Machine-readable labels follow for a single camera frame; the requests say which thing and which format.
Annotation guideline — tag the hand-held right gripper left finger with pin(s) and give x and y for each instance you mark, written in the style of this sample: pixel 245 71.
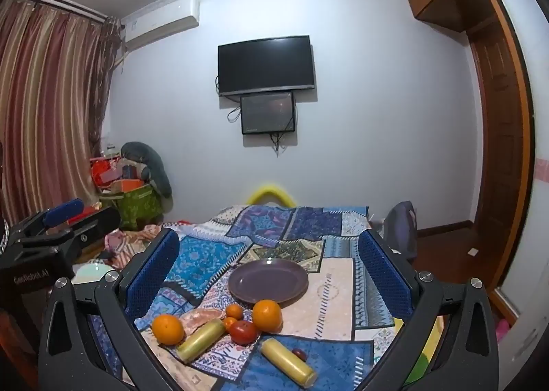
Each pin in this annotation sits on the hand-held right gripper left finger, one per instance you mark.
pixel 154 275

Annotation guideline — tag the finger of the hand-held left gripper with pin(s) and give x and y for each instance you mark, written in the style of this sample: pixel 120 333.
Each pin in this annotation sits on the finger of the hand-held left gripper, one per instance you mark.
pixel 64 208
pixel 92 223

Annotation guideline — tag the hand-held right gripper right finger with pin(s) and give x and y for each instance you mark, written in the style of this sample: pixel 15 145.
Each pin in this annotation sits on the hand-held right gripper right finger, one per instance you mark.
pixel 384 279

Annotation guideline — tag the large orange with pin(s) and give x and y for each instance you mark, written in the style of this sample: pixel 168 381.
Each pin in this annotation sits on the large orange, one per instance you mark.
pixel 168 330
pixel 267 316

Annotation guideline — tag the pink pomelo piece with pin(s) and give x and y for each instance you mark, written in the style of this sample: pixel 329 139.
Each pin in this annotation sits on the pink pomelo piece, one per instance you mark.
pixel 195 317

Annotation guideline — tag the yellow melon slice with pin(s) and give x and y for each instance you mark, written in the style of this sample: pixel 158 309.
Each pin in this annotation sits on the yellow melon slice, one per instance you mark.
pixel 287 362
pixel 200 340

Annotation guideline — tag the small tangerine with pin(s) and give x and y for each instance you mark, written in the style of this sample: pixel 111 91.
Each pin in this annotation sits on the small tangerine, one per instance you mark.
pixel 229 322
pixel 234 311

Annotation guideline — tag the red tomato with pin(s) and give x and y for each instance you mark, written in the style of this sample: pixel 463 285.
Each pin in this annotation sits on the red tomato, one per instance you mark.
pixel 243 333

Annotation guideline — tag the dark red date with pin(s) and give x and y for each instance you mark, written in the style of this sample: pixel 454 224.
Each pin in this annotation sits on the dark red date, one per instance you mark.
pixel 299 354

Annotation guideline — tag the purple plate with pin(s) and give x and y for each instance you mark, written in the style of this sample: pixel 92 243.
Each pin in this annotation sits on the purple plate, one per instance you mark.
pixel 268 281

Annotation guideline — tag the red flat box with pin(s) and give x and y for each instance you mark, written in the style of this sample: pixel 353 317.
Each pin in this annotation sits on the red flat box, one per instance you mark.
pixel 83 214

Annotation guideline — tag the pale green round dish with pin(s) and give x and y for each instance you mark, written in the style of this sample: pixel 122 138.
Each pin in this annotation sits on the pale green round dish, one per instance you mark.
pixel 92 273

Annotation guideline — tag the pile of red boxes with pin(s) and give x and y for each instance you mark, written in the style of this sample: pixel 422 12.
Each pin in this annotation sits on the pile of red boxes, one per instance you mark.
pixel 113 174

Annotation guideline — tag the grey bag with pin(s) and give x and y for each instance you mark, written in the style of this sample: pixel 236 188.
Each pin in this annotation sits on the grey bag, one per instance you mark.
pixel 401 228

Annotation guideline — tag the patchwork blanket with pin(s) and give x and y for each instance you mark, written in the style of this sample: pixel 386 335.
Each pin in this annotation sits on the patchwork blanket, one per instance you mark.
pixel 330 288

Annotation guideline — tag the grey pillow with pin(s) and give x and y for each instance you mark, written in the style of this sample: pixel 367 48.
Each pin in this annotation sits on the grey pillow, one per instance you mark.
pixel 152 163

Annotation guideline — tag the striped curtain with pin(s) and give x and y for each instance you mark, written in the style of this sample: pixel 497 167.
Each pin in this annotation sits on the striped curtain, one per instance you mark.
pixel 47 107

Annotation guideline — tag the yellow plush toy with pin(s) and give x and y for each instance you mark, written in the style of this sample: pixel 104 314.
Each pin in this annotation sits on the yellow plush toy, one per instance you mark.
pixel 271 192

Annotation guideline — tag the wooden door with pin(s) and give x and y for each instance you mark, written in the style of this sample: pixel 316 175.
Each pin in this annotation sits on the wooden door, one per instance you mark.
pixel 499 150

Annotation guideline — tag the small black monitor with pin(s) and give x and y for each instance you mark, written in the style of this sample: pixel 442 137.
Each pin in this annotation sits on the small black monitor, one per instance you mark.
pixel 267 113

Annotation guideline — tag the white air conditioner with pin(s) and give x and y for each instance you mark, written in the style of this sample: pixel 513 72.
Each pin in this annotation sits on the white air conditioner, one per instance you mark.
pixel 161 24

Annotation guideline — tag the wall-mounted black television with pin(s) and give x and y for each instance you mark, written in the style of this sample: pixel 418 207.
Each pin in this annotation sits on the wall-mounted black television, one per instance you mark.
pixel 266 65

